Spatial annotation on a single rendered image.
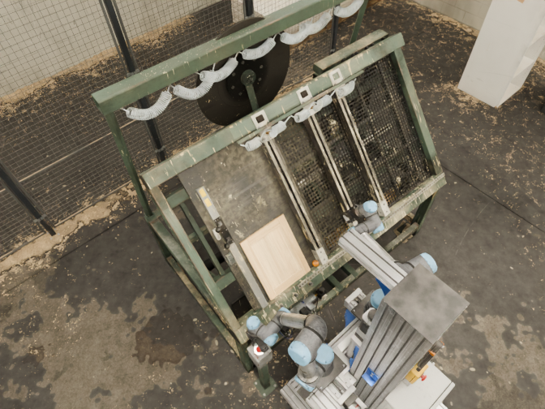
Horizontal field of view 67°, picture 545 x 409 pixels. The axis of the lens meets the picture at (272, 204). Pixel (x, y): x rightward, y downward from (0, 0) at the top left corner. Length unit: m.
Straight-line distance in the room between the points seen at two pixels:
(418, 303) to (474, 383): 2.27
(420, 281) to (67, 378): 3.15
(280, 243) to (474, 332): 2.04
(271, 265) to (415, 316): 1.37
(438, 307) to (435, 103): 4.39
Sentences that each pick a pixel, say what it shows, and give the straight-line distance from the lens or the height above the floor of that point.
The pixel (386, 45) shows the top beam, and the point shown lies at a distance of 3.38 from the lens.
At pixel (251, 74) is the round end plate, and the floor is 1.88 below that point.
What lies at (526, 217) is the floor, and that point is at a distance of 5.07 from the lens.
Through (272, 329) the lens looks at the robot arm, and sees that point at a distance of 2.40.
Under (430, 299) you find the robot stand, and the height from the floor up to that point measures 2.03.
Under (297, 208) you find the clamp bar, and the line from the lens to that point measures 2.87.
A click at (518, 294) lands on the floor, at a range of 4.51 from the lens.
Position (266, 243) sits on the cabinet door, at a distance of 2.85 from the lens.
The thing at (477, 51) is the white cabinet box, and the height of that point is 0.58.
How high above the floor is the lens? 3.62
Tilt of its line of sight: 53 degrees down
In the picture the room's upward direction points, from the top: 3 degrees counter-clockwise
